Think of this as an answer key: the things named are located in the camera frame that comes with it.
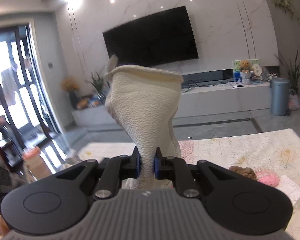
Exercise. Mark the black wall television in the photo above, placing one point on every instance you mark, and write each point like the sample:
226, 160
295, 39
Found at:
160, 38

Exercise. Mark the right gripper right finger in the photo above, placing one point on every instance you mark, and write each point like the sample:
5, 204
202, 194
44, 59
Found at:
181, 174

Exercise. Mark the blue grey trash bin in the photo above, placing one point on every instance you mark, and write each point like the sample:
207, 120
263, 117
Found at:
279, 95

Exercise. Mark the lace tablecloth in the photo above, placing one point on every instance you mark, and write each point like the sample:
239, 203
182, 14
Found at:
277, 151

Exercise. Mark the hanging vine plant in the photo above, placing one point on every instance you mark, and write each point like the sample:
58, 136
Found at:
288, 8

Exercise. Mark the tall floor plant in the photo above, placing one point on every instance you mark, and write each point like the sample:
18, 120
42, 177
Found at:
293, 69

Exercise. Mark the pastel woven bag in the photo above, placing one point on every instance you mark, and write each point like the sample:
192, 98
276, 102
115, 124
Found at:
293, 100

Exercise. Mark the dried yellow flowers vase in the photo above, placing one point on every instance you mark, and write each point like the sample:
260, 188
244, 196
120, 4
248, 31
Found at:
69, 85

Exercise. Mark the cream white towel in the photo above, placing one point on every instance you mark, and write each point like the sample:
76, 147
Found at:
144, 101

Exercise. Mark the white frilly cloth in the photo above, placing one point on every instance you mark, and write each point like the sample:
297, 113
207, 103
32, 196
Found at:
289, 188

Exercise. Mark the brown plush scarf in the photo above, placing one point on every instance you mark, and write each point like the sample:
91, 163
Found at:
246, 172

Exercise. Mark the green plant in vase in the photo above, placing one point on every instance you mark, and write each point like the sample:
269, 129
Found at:
97, 82

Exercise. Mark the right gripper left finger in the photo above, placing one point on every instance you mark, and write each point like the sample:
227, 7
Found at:
112, 172

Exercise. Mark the pink crochet toy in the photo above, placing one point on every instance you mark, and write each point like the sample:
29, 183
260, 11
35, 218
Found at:
269, 178

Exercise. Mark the teddy bear bouquet box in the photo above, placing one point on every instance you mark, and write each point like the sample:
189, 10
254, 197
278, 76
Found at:
247, 71

